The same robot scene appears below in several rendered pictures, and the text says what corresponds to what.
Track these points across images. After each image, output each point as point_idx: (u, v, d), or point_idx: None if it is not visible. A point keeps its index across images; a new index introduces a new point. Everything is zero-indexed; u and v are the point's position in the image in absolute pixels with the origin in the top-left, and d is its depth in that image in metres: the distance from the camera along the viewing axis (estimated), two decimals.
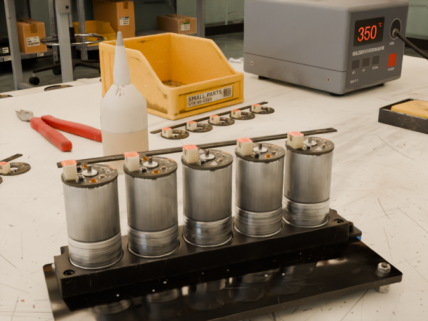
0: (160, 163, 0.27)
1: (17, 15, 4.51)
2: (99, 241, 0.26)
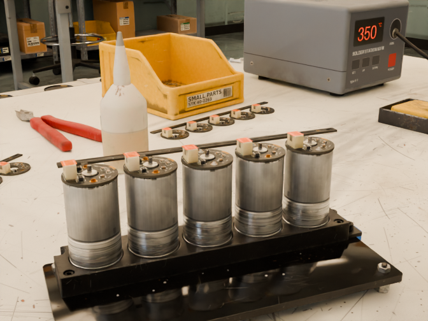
0: (160, 163, 0.27)
1: (17, 15, 4.51)
2: (99, 241, 0.26)
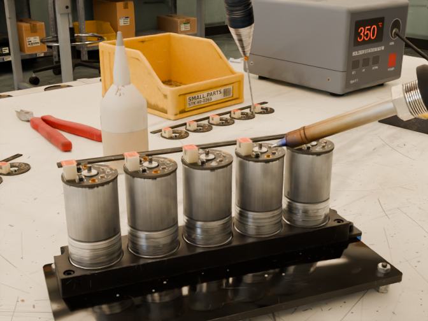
0: (160, 163, 0.27)
1: (17, 15, 4.51)
2: (99, 241, 0.26)
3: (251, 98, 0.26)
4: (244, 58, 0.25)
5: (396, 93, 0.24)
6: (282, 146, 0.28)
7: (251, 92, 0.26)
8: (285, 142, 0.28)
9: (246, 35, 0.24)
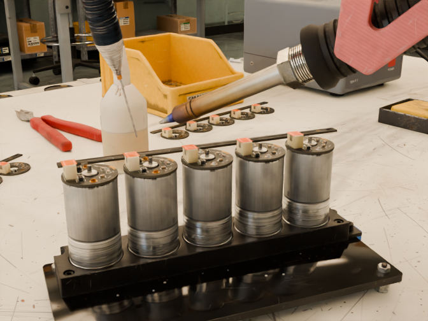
0: (160, 163, 0.27)
1: (17, 15, 4.51)
2: (99, 241, 0.26)
3: (131, 120, 0.24)
4: (116, 77, 0.23)
5: (281, 58, 0.22)
6: (170, 122, 0.25)
7: (130, 113, 0.24)
8: (172, 118, 0.25)
9: (113, 53, 0.22)
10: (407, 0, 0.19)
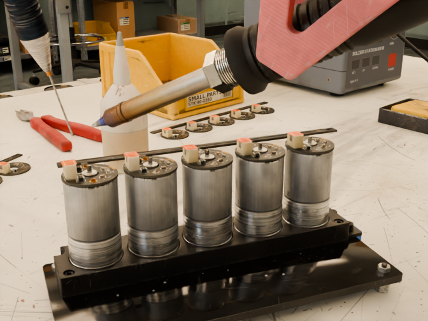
0: (160, 163, 0.27)
1: None
2: (99, 241, 0.26)
3: (65, 118, 0.23)
4: (46, 73, 0.22)
5: (207, 61, 0.21)
6: (102, 125, 0.24)
7: (63, 111, 0.23)
8: (103, 121, 0.24)
9: (37, 48, 0.21)
10: (328, 2, 0.18)
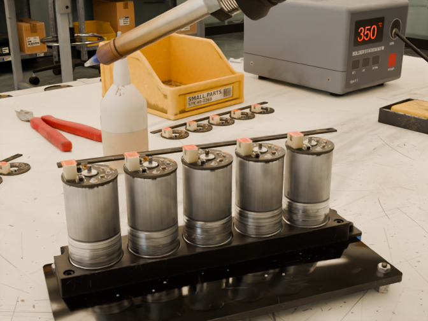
0: (160, 163, 0.27)
1: (17, 15, 4.51)
2: (99, 241, 0.26)
3: None
4: None
5: None
6: (95, 64, 0.23)
7: None
8: (96, 58, 0.23)
9: None
10: None
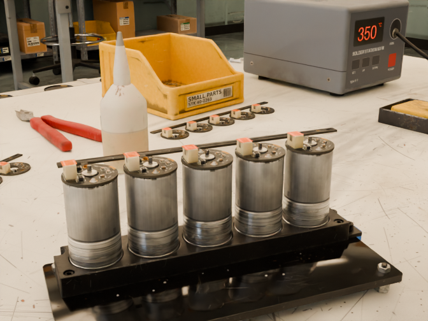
0: (160, 163, 0.27)
1: (17, 15, 4.51)
2: (99, 241, 0.26)
3: None
4: None
5: None
6: None
7: None
8: None
9: None
10: None
